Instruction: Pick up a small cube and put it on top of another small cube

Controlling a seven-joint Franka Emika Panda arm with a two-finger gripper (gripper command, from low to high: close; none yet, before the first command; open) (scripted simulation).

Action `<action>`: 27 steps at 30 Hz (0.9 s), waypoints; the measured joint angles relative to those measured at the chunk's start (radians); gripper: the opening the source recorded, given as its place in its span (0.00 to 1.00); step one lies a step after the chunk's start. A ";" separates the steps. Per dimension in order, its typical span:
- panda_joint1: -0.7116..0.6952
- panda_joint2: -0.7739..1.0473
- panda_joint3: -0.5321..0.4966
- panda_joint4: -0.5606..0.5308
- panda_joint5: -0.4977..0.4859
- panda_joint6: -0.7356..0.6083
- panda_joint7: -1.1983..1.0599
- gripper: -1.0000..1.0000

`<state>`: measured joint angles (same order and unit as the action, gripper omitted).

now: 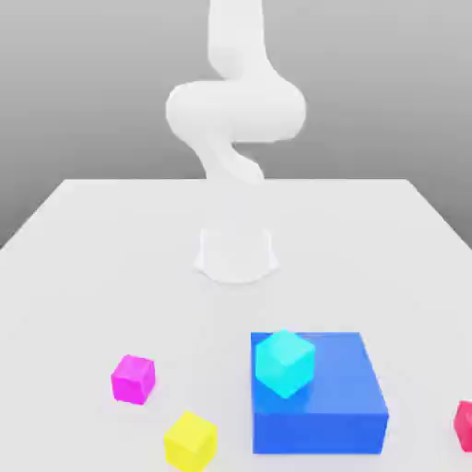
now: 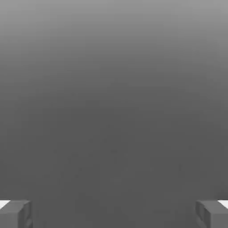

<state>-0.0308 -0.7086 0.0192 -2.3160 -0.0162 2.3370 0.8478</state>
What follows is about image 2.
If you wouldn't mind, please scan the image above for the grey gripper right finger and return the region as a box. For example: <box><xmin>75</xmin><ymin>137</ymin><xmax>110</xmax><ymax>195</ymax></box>
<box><xmin>195</xmin><ymin>199</ymin><xmax>228</xmax><ymax>228</ymax></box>

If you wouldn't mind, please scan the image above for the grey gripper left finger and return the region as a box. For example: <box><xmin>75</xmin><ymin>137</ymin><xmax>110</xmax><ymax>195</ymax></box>
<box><xmin>0</xmin><ymin>199</ymin><xmax>33</xmax><ymax>228</ymax></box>

